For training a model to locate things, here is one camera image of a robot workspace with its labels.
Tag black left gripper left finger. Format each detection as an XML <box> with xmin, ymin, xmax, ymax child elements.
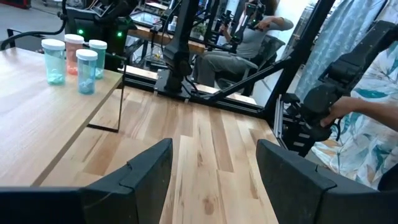
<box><xmin>81</xmin><ymin>138</ymin><xmax>173</xmax><ymax>224</ymax></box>

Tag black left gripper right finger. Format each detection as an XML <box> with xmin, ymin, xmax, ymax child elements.
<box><xmin>256</xmin><ymin>139</ymin><xmax>349</xmax><ymax>224</ymax></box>

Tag teal pill bottle white cap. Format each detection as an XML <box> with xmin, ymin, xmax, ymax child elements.
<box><xmin>88</xmin><ymin>39</ymin><xmax>108</xmax><ymax>80</ymax></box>

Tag red pill bottle white cap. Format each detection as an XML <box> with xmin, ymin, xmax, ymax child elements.
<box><xmin>64</xmin><ymin>33</ymin><xmax>85</xmax><ymax>76</ymax></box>

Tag blue pill bottle white cap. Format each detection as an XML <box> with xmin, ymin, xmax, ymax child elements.
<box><xmin>75</xmin><ymin>49</ymin><xmax>99</xmax><ymax>96</ymax></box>

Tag green pill bottle white cap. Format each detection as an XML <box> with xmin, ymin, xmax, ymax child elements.
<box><xmin>41</xmin><ymin>38</ymin><xmax>67</xmax><ymax>86</ymax></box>

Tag person's forearm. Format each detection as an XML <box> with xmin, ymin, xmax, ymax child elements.
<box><xmin>354</xmin><ymin>98</ymin><xmax>398</xmax><ymax>133</ymax></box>

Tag wooden shelf black metal legs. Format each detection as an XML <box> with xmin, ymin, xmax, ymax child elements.
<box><xmin>0</xmin><ymin>46</ymin><xmax>127</xmax><ymax>187</ymax></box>

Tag silver aluminium extrusion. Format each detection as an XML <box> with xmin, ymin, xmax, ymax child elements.
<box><xmin>273</xmin><ymin>95</ymin><xmax>285</xmax><ymax>138</ymax></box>

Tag person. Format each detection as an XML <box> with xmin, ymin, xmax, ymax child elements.
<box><xmin>192</xmin><ymin>0</ymin><xmax>295</xmax><ymax>91</ymax></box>
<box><xmin>310</xmin><ymin>40</ymin><xmax>398</xmax><ymax>191</ymax></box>

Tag person's hand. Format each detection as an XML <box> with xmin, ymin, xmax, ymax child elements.
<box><xmin>320</xmin><ymin>96</ymin><xmax>361</xmax><ymax>128</ymax></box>

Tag wooden workbench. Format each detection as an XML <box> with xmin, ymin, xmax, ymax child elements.
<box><xmin>127</xmin><ymin>24</ymin><xmax>208</xmax><ymax>55</ymax></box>

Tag black office chair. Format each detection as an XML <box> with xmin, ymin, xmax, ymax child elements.
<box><xmin>214</xmin><ymin>34</ymin><xmax>287</xmax><ymax>97</ymax></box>

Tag grey leaf-print curtain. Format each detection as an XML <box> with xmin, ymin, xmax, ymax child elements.
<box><xmin>294</xmin><ymin>0</ymin><xmax>398</xmax><ymax>103</ymax></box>

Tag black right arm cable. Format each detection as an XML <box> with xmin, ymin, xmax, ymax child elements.
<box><xmin>0</xmin><ymin>18</ymin><xmax>68</xmax><ymax>50</ymax></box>

